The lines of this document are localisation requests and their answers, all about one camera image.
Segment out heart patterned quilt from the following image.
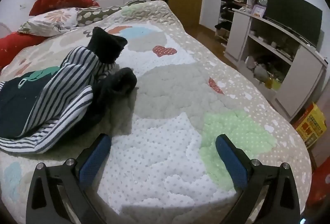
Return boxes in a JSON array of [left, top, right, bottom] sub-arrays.
[[0, 0, 313, 224]]

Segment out navy striped pants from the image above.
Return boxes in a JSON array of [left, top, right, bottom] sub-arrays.
[[0, 27, 138, 154]]

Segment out red pillow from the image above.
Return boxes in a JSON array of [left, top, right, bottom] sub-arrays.
[[29, 0, 100, 16], [0, 33, 45, 69]]

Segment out purple picture frame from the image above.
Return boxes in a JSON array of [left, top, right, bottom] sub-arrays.
[[251, 5, 266, 18]]

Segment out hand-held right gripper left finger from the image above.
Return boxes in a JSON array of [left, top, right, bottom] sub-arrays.
[[26, 133, 112, 224]]

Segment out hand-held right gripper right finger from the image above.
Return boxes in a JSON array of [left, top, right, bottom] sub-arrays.
[[215, 134, 301, 224]]

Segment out floral pillow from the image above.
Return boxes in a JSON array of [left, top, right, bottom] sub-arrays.
[[18, 7, 86, 37]]

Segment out white television cabinet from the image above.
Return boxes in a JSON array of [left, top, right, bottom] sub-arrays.
[[223, 8, 328, 118]]

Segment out red plastic stool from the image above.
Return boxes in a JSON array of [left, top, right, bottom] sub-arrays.
[[305, 159, 330, 211]]

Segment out brown dotted pillow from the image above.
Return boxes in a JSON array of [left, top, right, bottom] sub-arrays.
[[77, 0, 147, 27]]

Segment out shoe rack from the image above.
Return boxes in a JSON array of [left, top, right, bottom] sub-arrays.
[[214, 0, 255, 46]]

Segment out yellow cardboard box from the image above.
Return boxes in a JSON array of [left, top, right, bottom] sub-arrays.
[[292, 103, 328, 149]]

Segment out black television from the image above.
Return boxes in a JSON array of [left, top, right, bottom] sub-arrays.
[[264, 0, 323, 47]]

